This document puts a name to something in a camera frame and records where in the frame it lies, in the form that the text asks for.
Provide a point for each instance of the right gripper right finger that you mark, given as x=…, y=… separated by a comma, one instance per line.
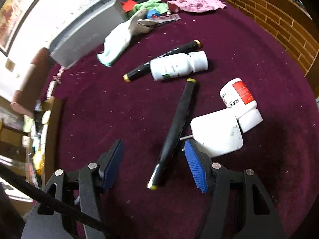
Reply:
x=239, y=205

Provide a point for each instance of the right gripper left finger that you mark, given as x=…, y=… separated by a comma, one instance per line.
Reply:
x=72, y=198

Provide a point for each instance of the brown cardboard tray box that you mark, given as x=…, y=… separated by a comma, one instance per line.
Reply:
x=40, y=163

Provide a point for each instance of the black marker yellow caps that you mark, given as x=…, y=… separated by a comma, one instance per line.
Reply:
x=165, y=161

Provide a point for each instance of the maroon upholstered chair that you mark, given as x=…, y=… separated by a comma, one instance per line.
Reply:
x=25, y=97

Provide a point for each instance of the white red-label pill bottle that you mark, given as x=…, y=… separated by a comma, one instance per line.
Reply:
x=237, y=97

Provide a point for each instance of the black marker orange caps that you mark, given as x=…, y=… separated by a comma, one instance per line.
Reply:
x=145, y=68

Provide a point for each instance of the white teal-cuff glove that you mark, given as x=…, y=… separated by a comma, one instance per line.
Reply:
x=119, y=38

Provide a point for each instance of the white green-label bottle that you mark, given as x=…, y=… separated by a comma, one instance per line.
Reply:
x=178, y=65

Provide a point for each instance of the grey shoe box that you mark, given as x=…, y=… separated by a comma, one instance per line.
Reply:
x=86, y=32

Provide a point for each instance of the green cloth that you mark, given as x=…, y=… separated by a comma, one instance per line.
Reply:
x=152, y=7

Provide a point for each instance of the wooden brick-pattern counter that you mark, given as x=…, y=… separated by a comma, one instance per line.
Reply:
x=291, y=26

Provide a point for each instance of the pink floral cloth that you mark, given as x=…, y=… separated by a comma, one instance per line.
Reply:
x=195, y=6

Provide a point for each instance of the small framed wall plaque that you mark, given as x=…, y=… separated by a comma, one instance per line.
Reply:
x=10, y=65

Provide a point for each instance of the framed wall painting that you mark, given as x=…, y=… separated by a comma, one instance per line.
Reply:
x=13, y=15

